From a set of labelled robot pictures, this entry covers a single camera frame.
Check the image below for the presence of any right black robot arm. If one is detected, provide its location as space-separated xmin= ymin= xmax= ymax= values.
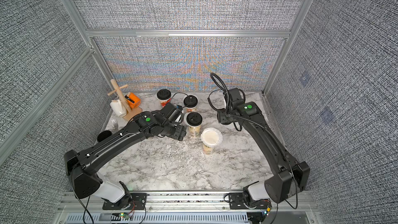
xmin=217 ymin=102 xmax=311 ymax=207

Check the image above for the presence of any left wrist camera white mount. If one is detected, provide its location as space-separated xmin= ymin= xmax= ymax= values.
xmin=159 ymin=102 xmax=183 ymax=123

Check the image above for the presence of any white mug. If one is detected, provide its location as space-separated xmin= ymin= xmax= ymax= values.
xmin=110 ymin=100 xmax=127 ymax=117

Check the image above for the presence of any orange mug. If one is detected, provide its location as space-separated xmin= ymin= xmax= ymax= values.
xmin=125 ymin=92 xmax=141 ymax=109

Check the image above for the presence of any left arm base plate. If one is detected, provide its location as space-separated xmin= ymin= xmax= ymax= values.
xmin=102 ymin=193 xmax=148 ymax=210

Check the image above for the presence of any red paper milk tea cup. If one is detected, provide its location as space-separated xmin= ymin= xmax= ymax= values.
xmin=160 ymin=98 xmax=171 ymax=107

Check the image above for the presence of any cream paper cup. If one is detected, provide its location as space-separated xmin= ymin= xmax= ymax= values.
xmin=203 ymin=143 xmax=215 ymax=155
xmin=188 ymin=125 xmax=201 ymax=138

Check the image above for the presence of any silver fork green handle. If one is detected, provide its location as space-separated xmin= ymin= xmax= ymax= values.
xmin=111 ymin=119 xmax=119 ymax=132

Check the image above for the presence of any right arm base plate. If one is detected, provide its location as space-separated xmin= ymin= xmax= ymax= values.
xmin=224 ymin=192 xmax=272 ymax=211

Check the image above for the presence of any white leak-proof paper disc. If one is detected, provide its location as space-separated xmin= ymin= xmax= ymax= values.
xmin=201 ymin=128 xmax=223 ymax=148

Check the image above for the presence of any red white paper cup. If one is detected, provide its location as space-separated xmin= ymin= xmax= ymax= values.
xmin=186 ymin=107 xmax=197 ymax=113

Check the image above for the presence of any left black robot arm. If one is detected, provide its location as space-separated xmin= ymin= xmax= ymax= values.
xmin=64 ymin=112 xmax=187 ymax=208

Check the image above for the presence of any wooden mug tree stand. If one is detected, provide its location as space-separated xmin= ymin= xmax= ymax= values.
xmin=108 ymin=79 xmax=143 ymax=121

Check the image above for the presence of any black mug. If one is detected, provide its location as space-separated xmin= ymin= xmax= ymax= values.
xmin=96 ymin=130 xmax=113 ymax=143

